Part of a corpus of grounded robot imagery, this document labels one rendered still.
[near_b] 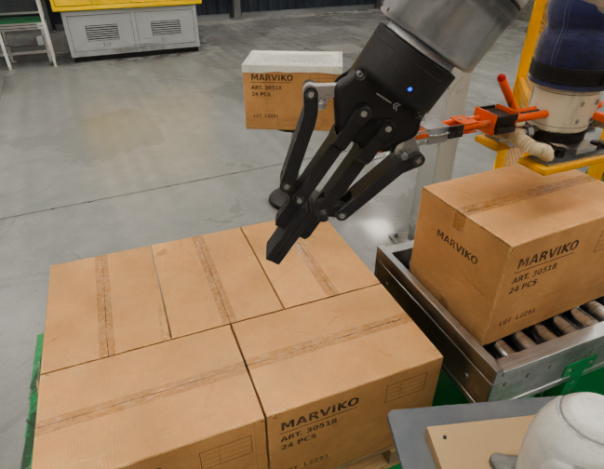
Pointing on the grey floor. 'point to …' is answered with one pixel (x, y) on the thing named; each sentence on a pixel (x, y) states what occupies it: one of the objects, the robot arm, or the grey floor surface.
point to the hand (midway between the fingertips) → (289, 229)
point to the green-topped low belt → (20, 30)
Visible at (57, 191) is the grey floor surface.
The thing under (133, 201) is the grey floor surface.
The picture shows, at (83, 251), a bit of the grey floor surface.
